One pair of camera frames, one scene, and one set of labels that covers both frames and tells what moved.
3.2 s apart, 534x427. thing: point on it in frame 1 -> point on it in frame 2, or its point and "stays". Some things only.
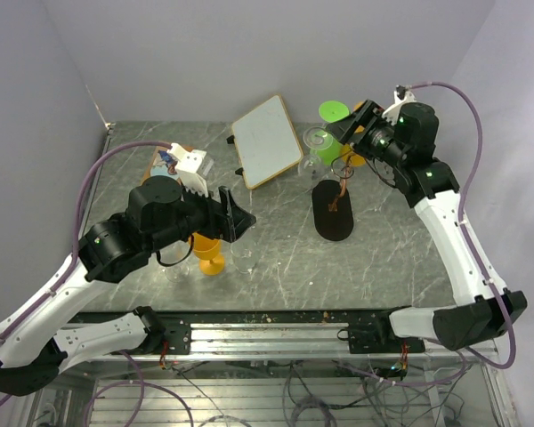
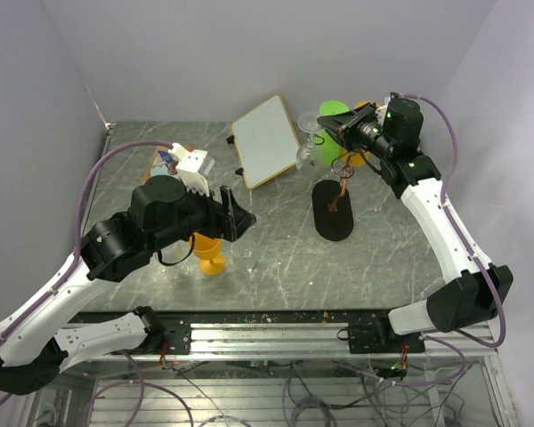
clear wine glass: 310,168 -> 309,155
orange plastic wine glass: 211,263 stays
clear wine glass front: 173,252 stays
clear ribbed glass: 244,254 stays
